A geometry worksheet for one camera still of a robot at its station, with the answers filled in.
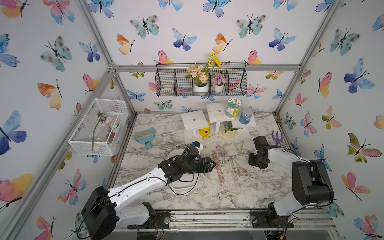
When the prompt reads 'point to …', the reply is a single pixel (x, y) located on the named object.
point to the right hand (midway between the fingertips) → (254, 161)
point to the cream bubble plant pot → (230, 132)
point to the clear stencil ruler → (232, 168)
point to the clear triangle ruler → (239, 146)
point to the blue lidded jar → (245, 116)
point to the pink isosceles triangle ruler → (242, 172)
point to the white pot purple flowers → (218, 80)
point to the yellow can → (205, 132)
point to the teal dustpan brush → (145, 136)
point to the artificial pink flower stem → (102, 120)
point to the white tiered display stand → (213, 125)
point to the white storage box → (183, 182)
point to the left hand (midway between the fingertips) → (213, 164)
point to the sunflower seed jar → (233, 108)
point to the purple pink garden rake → (277, 139)
